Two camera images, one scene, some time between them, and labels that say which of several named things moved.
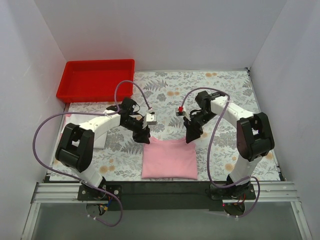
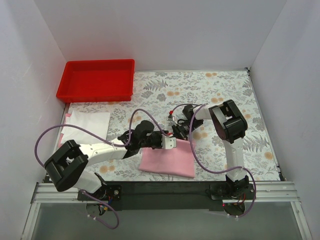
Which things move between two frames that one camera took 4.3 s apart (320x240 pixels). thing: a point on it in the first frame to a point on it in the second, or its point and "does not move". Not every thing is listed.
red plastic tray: [95, 81] does not move
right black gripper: [191, 125] to [180, 128]
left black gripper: [139, 130] to [158, 139]
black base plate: [165, 195] does not move
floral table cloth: [171, 95] does not move
